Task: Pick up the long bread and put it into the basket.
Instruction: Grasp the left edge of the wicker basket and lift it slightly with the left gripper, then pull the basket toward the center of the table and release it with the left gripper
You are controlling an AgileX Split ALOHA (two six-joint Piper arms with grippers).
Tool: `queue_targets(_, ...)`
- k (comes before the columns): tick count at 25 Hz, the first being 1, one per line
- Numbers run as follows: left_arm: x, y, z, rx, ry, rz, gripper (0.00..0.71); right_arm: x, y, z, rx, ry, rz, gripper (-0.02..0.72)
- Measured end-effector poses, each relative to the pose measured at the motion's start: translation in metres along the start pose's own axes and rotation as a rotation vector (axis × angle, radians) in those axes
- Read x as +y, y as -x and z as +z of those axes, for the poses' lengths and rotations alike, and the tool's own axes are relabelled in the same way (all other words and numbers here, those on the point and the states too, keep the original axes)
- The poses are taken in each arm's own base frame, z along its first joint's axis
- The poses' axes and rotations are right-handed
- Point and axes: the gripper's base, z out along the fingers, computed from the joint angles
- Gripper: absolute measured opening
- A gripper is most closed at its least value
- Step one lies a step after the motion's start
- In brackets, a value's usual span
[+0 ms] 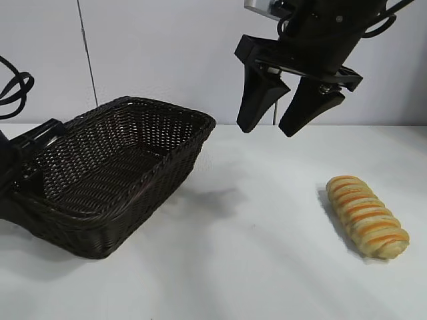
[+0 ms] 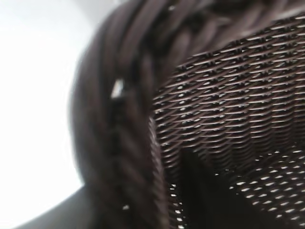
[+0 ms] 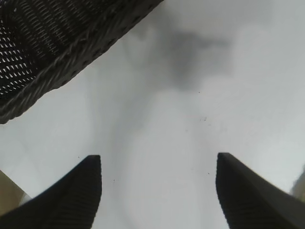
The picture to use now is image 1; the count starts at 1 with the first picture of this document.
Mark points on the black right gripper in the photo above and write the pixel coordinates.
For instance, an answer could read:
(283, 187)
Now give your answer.
(317, 40)

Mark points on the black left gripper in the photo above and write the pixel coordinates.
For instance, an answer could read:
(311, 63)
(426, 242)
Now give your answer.
(8, 160)

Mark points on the dark brown wicker basket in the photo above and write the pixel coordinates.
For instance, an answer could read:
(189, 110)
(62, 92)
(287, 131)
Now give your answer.
(110, 173)

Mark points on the long striped twisted bread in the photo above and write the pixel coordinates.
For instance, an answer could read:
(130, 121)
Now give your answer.
(363, 213)

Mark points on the thin silver vertical pole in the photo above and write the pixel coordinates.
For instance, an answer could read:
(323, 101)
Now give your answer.
(275, 115)

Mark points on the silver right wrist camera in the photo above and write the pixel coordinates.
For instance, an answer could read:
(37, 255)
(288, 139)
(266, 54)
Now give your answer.
(257, 4)

